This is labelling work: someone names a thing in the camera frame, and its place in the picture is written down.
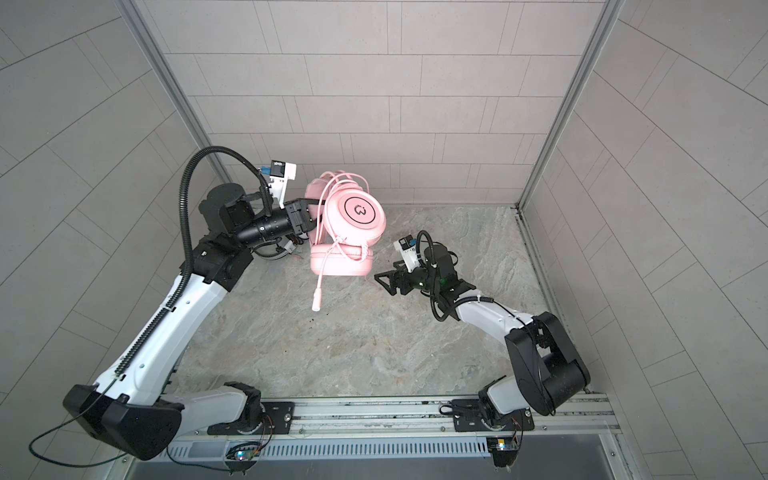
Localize right circuit board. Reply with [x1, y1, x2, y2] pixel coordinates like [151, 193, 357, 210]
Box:
[486, 436, 521, 468]

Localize pink headphones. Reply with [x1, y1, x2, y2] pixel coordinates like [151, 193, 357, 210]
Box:
[305, 170, 386, 277]

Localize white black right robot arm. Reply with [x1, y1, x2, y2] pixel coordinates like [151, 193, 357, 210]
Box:
[374, 237, 591, 430]

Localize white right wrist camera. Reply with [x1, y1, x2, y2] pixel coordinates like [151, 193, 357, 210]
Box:
[393, 235, 423, 273]

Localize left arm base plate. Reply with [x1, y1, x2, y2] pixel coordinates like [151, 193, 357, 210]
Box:
[206, 401, 296, 436]

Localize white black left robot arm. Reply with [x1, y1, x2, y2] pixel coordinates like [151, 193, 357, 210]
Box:
[63, 146, 315, 460]

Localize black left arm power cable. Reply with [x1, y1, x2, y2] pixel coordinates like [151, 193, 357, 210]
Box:
[28, 413, 271, 473]

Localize left circuit board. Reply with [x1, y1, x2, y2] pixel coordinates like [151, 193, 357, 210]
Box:
[225, 441, 264, 463]

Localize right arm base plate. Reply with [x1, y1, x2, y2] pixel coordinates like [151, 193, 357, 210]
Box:
[439, 398, 535, 432]

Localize aluminium left corner post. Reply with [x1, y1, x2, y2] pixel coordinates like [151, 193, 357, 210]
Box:
[116, 1, 213, 210]

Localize circuit board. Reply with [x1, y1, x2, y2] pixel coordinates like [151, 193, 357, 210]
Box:
[486, 436, 521, 468]
[225, 441, 264, 463]

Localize aluminium corner post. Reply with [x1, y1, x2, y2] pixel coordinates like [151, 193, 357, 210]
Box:
[116, 1, 213, 210]
[517, 0, 624, 212]

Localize aluminium right corner post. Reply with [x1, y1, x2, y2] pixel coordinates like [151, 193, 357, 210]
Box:
[517, 0, 624, 212]

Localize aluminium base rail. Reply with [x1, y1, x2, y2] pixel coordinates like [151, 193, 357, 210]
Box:
[165, 393, 621, 445]

